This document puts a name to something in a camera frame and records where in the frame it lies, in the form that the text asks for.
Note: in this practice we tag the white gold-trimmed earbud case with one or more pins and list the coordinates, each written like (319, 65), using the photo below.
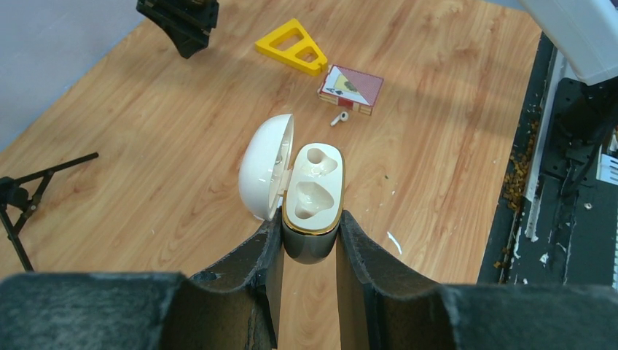
(306, 187)

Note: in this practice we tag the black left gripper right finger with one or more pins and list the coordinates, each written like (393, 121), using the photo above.
(384, 304)

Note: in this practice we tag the yellow triangular plastic frame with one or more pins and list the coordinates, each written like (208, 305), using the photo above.
(293, 46)

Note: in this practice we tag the black microphone tripod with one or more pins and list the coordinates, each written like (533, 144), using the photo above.
(14, 195)

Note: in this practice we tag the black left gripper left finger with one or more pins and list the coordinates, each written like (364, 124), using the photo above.
(232, 304)

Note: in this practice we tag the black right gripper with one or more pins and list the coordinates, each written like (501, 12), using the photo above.
(188, 23)

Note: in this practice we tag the white stem earbud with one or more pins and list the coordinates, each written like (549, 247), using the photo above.
(342, 117)

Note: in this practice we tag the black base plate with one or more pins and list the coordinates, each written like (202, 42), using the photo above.
(556, 218)

